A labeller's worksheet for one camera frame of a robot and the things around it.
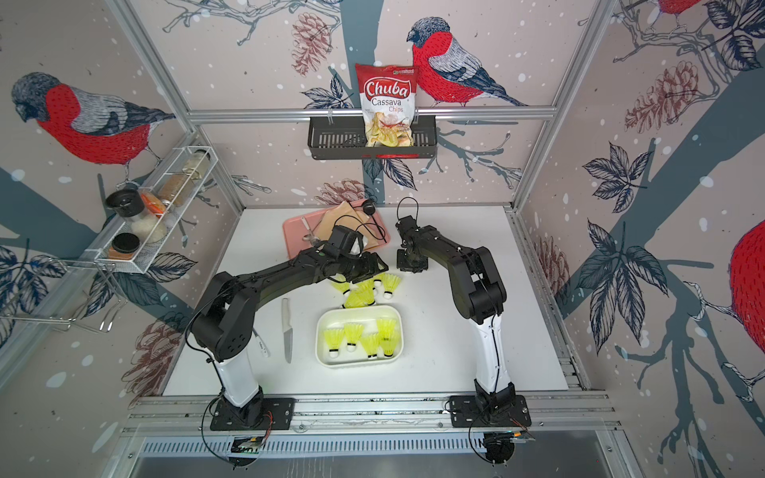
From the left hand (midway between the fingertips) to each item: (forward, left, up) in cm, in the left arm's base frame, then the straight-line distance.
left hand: (387, 266), depth 88 cm
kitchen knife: (-15, +30, -12) cm, 36 cm away
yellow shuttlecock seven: (-2, +15, -10) cm, 18 cm away
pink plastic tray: (+24, +35, -13) cm, 45 cm away
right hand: (+8, -6, -12) cm, 15 cm away
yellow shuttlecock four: (-17, +10, -10) cm, 22 cm away
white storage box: (-11, +6, -12) cm, 17 cm away
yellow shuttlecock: (-19, +15, -8) cm, 25 cm away
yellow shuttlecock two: (-17, 0, -8) cm, 19 cm away
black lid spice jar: (-4, +57, +24) cm, 61 cm away
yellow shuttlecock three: (-20, +5, -9) cm, 23 cm away
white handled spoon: (+20, +30, -11) cm, 38 cm away
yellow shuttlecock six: (-1, -1, -9) cm, 9 cm away
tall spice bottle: (+10, +56, +23) cm, 61 cm away
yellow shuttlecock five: (-5, +9, -9) cm, 13 cm away
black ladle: (+34, +8, -10) cm, 36 cm away
